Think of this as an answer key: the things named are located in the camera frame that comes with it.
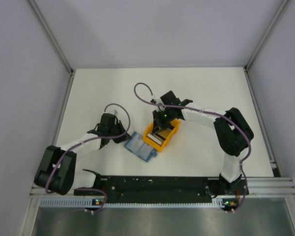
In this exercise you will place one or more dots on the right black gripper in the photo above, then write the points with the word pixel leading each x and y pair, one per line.
pixel 157 122

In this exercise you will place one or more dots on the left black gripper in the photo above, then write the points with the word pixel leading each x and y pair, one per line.
pixel 119 125

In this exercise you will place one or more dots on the orange plastic card stand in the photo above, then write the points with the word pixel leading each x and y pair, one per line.
pixel 167 133

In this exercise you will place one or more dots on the white credit card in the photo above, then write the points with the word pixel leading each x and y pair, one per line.
pixel 135 143
pixel 145 151

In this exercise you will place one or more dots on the blue leather card holder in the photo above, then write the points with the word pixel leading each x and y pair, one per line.
pixel 153 154

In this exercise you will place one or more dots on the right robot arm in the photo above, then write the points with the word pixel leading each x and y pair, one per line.
pixel 232 130

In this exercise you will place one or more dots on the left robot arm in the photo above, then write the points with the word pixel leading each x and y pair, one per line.
pixel 57 170

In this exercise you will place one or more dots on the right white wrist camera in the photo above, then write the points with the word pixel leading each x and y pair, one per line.
pixel 156 101

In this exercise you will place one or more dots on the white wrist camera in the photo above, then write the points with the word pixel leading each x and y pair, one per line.
pixel 113 112
pixel 156 101

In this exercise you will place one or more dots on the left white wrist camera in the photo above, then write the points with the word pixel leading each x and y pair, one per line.
pixel 113 112

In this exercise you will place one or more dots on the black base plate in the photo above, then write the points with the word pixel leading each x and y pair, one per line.
pixel 150 198

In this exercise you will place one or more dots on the grey cable duct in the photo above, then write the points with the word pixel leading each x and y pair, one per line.
pixel 92 203

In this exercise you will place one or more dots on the aluminium frame rail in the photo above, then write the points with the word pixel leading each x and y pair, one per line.
pixel 204 186

